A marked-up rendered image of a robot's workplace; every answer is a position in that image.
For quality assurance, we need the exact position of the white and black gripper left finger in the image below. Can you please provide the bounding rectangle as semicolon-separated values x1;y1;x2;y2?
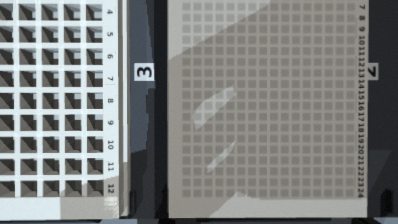
158;218;175;224

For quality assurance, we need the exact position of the white multi-well plate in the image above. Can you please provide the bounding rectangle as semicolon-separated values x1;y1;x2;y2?
0;0;130;220

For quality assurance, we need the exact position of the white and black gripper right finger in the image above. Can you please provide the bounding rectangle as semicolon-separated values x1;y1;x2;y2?
351;217;381;224

